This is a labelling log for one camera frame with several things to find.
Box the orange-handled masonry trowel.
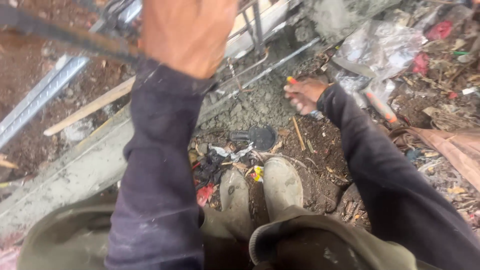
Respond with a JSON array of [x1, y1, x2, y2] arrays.
[[331, 56, 399, 125]]

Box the person's muddy rubber boot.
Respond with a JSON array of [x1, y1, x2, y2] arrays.
[[219, 169, 256, 241], [262, 156, 304, 223]]

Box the person's right hand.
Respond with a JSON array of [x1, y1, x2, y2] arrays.
[[283, 77, 331, 116]]

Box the crumpled clear plastic sheet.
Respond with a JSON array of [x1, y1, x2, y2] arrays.
[[331, 20, 429, 109]]

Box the person's left hand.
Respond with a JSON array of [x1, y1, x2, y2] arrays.
[[138, 0, 239, 80]]

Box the steel rebar cage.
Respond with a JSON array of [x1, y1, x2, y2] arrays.
[[224, 0, 301, 57]]

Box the grey concrete beam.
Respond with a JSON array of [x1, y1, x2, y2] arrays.
[[0, 103, 136, 244]]

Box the thin grey steel rod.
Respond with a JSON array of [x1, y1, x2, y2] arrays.
[[215, 37, 322, 99]]

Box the small wooden stick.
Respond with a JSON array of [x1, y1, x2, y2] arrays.
[[292, 116, 307, 151]]

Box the red plastic scrap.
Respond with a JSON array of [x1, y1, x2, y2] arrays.
[[196, 183, 215, 208]]

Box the brown paper sack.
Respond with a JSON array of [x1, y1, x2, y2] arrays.
[[389, 127, 480, 193]]

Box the person's left muddy rubber boot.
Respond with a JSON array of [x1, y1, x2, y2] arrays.
[[219, 169, 256, 241]]

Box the pale wooden lath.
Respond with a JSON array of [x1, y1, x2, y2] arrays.
[[43, 76, 136, 137]]

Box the red cloth scrap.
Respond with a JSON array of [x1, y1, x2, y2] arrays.
[[412, 52, 430, 76], [426, 20, 453, 41]]

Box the person's olive trousers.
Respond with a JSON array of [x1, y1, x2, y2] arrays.
[[16, 193, 443, 270]]

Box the black plastic scoop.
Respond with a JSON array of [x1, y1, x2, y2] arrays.
[[229, 125, 278, 152]]

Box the rusty steel rebar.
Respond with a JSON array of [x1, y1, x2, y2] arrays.
[[0, 3, 145, 65]]

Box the person's right muddy rubber boot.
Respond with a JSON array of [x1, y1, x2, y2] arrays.
[[262, 156, 304, 223]]

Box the silver metal channel profile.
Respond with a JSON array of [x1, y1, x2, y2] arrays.
[[0, 0, 143, 149]]

